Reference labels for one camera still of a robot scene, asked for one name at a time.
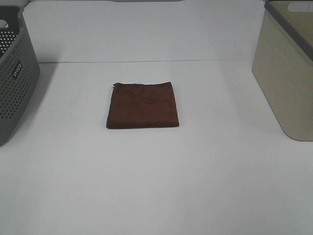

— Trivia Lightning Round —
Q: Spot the brown towel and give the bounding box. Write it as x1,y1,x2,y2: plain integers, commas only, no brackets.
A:
106,82,179,129

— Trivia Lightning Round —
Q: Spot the beige plastic bin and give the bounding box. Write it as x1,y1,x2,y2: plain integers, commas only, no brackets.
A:
252,0,313,141

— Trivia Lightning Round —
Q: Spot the grey perforated plastic basket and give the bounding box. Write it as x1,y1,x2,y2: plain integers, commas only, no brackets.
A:
0,5,40,144

